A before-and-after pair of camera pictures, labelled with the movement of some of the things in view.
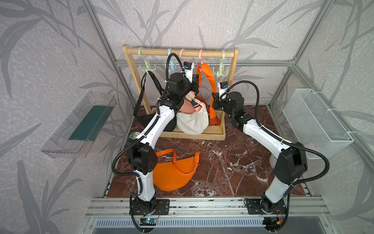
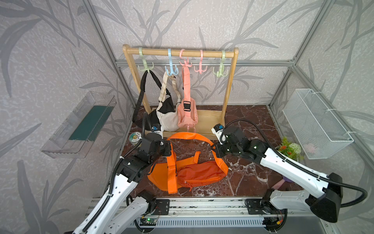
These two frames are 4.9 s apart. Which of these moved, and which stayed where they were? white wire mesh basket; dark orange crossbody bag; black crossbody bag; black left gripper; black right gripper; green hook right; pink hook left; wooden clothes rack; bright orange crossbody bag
Moved: black left gripper; black right gripper; dark orange crossbody bag
Stayed: black crossbody bag; wooden clothes rack; green hook right; white wire mesh basket; pink hook left; bright orange crossbody bag
